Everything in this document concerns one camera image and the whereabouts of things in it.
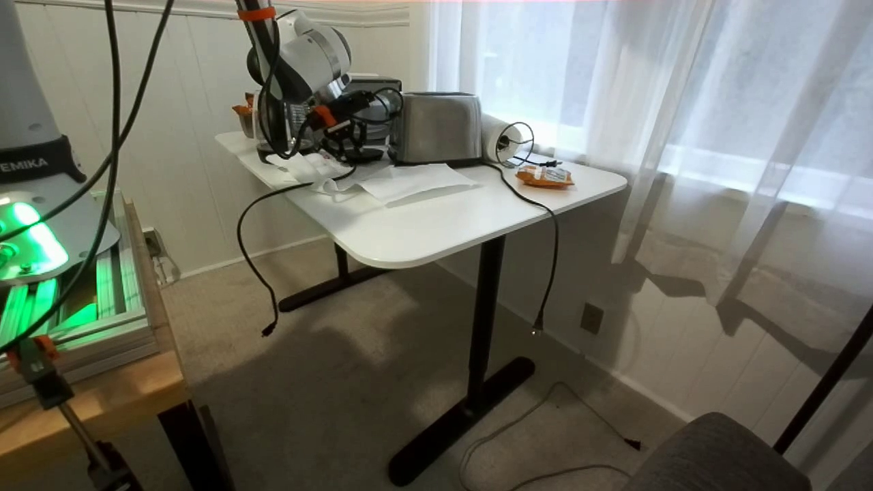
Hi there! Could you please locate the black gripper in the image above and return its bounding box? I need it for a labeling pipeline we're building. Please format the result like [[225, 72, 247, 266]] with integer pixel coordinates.
[[322, 92, 376, 151]]

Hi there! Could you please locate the white cloth on desk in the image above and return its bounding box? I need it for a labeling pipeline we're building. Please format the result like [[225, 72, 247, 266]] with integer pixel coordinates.
[[241, 148, 481, 207]]

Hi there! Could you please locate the silver two-slot toaster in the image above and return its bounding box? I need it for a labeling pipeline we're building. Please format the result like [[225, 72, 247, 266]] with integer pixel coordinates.
[[390, 91, 485, 170]]

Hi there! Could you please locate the small orange bottle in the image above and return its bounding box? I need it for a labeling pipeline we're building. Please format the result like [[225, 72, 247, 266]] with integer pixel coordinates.
[[230, 91, 260, 139]]

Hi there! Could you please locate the white paper towel roll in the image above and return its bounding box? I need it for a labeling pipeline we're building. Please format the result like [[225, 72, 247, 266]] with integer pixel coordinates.
[[478, 111, 541, 166]]

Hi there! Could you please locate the black stand leg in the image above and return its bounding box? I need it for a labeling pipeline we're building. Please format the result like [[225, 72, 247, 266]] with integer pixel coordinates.
[[155, 399, 237, 491]]

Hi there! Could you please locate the wooden platform board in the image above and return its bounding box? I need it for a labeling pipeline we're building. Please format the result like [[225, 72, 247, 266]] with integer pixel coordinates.
[[0, 349, 195, 459]]

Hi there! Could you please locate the white sheer curtain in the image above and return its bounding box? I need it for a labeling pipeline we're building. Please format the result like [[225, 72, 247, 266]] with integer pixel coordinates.
[[425, 0, 873, 459]]

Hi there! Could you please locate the dark grey sofa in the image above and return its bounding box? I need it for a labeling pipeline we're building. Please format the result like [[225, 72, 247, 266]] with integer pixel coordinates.
[[622, 409, 815, 491]]

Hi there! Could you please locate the black floor lamp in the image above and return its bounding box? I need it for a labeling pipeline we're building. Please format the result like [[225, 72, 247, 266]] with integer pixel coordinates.
[[773, 304, 873, 457]]

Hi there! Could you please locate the orange cable clip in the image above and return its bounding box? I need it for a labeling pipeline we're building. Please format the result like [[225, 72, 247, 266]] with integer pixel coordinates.
[[237, 5, 279, 28], [311, 102, 342, 132]]

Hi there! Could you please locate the glass kettle black handle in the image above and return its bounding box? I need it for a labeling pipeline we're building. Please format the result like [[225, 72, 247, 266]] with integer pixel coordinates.
[[253, 86, 296, 163]]

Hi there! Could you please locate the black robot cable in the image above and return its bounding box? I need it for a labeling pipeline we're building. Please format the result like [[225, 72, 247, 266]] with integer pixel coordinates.
[[0, 0, 178, 245], [0, 0, 126, 358]]

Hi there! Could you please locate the black kettle base cable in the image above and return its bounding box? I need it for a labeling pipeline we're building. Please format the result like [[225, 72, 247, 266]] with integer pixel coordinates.
[[233, 163, 360, 339]]

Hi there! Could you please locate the wall power outlet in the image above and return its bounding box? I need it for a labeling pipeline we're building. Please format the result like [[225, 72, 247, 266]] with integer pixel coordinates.
[[579, 300, 609, 339]]

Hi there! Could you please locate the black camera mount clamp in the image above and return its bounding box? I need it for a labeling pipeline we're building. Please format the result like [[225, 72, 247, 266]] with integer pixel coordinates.
[[8, 337, 146, 491]]

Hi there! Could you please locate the black floor cable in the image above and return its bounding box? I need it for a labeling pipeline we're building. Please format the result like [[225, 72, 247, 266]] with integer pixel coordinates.
[[458, 380, 643, 491]]

